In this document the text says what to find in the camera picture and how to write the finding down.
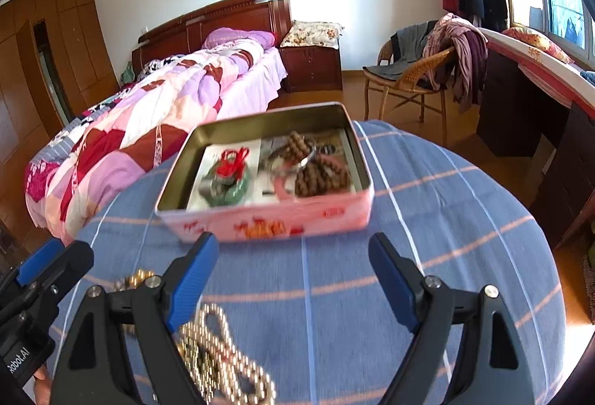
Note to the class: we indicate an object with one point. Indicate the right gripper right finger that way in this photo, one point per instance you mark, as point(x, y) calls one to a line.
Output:
point(490, 368)

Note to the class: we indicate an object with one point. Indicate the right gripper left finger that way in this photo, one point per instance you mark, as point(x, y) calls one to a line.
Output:
point(94, 366)

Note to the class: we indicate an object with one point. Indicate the silver bangle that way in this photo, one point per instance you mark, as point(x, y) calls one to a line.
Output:
point(281, 162)

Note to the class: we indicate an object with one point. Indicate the left hand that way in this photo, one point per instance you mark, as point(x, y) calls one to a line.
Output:
point(42, 386)

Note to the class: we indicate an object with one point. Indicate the blue plaid tablecloth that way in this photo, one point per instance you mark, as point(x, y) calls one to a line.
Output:
point(310, 311)

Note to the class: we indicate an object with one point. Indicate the pink patchwork quilt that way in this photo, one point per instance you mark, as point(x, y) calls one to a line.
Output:
point(138, 134)

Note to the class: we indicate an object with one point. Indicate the brown wooden wardrobe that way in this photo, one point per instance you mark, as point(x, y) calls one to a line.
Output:
point(54, 66)

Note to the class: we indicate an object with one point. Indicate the dark wooden desk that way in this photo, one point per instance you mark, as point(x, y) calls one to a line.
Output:
point(515, 115)

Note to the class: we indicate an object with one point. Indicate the paper leaflet in tin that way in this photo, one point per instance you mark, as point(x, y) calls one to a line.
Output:
point(332, 171)

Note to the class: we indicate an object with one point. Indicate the pink metal tin box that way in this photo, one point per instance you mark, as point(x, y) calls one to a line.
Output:
point(314, 216)

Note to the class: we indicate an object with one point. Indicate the purple pink clothes on chair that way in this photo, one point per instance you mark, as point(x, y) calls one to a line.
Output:
point(471, 49)

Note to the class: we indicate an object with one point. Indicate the floral bedding on desk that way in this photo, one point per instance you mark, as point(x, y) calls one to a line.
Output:
point(560, 81)

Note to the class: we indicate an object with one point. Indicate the wicker chair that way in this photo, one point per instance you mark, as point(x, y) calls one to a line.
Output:
point(408, 90)

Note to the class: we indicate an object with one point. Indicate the purple pillow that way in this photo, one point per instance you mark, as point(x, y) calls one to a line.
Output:
point(222, 35)

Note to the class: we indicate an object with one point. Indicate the grey garment on chair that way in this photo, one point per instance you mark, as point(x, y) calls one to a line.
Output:
point(407, 46)

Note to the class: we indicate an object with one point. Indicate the dark wooden nightstand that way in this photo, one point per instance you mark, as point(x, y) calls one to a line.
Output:
point(311, 68)

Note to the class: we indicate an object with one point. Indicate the wooden bed headboard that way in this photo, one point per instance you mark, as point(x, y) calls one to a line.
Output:
point(187, 33)

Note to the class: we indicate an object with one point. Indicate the floral cushion on nightstand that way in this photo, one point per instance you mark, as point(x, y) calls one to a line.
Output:
point(321, 34)

